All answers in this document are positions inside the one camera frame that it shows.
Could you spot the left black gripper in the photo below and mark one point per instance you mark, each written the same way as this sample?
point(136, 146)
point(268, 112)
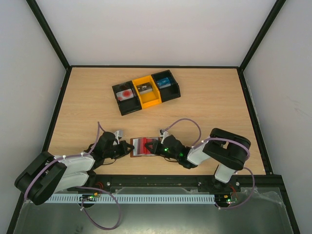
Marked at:
point(124, 150)

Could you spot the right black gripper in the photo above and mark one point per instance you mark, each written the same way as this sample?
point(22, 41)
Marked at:
point(156, 147)

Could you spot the brown leather card holder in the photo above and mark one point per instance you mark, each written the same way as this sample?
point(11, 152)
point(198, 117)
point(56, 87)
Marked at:
point(139, 146)

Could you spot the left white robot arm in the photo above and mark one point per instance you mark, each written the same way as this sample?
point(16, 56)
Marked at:
point(48, 174)

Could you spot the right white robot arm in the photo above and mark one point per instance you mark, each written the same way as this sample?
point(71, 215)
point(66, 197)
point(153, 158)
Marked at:
point(230, 150)

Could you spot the red white card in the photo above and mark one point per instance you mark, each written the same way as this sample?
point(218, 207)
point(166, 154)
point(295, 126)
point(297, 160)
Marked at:
point(125, 95)

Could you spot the grey vip card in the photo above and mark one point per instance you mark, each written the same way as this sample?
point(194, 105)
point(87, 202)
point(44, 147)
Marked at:
point(144, 88)

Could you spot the blue card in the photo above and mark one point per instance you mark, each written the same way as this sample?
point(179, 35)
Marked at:
point(163, 83)

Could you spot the left black bin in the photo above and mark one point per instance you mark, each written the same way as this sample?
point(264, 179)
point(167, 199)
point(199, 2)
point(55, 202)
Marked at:
point(130, 105)

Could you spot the black bin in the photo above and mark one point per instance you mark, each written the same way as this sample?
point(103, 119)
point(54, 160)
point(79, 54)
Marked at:
point(168, 93)
point(130, 105)

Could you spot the yellow middle bin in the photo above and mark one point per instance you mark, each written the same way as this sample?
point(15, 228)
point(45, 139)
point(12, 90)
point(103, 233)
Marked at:
point(149, 99)

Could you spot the right black bin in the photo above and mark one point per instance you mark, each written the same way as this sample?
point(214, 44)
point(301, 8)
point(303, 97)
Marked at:
point(168, 93)

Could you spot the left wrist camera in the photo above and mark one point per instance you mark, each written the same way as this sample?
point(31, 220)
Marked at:
point(118, 135)

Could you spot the light blue cable duct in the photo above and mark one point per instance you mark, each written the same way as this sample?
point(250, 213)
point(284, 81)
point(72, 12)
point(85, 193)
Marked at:
point(134, 199)

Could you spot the black enclosure frame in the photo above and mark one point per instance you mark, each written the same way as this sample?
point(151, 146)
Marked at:
point(240, 69)

